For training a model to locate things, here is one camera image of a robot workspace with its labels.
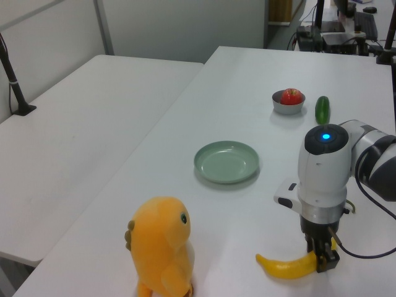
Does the dark gripper cable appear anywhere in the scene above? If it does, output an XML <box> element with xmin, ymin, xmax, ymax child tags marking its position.
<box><xmin>327</xmin><ymin>145</ymin><xmax>396</xmax><ymax>259</ymax></box>

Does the green cucumber toy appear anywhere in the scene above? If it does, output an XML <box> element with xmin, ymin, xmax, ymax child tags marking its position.
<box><xmin>314</xmin><ymin>95</ymin><xmax>331</xmax><ymax>126</ymax></box>

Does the dark computer keyboard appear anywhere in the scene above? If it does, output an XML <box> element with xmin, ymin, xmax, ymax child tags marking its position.
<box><xmin>354</xmin><ymin>11</ymin><xmax>379</xmax><ymax>40</ymax></box>

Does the yellow cabinet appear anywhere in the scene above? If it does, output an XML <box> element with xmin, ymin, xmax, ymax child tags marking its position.
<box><xmin>268</xmin><ymin>0</ymin><xmax>293</xmax><ymax>25</ymax></box>

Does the orange plush bird toy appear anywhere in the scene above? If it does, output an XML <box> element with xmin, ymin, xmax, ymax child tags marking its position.
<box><xmin>124</xmin><ymin>196</ymin><xmax>196</xmax><ymax>297</ymax></box>

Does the green plastic plate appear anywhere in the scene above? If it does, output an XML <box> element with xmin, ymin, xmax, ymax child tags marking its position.
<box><xmin>194</xmin><ymin>140</ymin><xmax>260</xmax><ymax>185</ymax></box>

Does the black electronics box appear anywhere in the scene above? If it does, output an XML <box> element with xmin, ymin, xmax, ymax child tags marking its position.
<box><xmin>321</xmin><ymin>32</ymin><xmax>369</xmax><ymax>56</ymax></box>

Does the small grey bowl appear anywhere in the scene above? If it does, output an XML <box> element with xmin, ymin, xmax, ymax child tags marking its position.
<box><xmin>272</xmin><ymin>90</ymin><xmax>307</xmax><ymax>116</ymax></box>

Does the yellow toy banana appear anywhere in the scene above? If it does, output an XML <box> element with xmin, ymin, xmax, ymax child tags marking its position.
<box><xmin>256</xmin><ymin>238</ymin><xmax>338</xmax><ymax>281</ymax></box>

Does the black camera stand with cable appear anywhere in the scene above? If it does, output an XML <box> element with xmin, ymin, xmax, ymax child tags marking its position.
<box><xmin>0</xmin><ymin>32</ymin><xmax>37</xmax><ymax>117</ymax></box>

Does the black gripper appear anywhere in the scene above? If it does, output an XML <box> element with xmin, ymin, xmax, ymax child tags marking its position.
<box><xmin>299</xmin><ymin>215</ymin><xmax>343</xmax><ymax>273</ymax></box>

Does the red apple toy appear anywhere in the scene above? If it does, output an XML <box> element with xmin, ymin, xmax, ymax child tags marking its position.
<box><xmin>280</xmin><ymin>88</ymin><xmax>303</xmax><ymax>106</ymax></box>

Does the black camera stand with clamp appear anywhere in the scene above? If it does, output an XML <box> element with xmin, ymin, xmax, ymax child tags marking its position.
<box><xmin>376</xmin><ymin>0</ymin><xmax>396</xmax><ymax>65</ymax></box>

